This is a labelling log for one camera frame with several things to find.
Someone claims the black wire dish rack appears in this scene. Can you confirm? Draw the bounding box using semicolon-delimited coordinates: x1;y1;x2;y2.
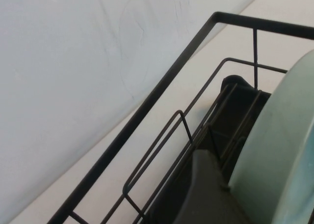
46;11;314;224

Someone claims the black plastic drain tray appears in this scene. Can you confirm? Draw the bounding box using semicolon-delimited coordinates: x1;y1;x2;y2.
137;74;273;224

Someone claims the light blue round plate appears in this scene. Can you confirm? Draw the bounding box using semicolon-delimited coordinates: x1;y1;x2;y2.
226;49;314;224

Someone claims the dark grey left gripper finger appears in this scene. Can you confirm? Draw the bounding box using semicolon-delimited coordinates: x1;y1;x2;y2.
181;149;249;224

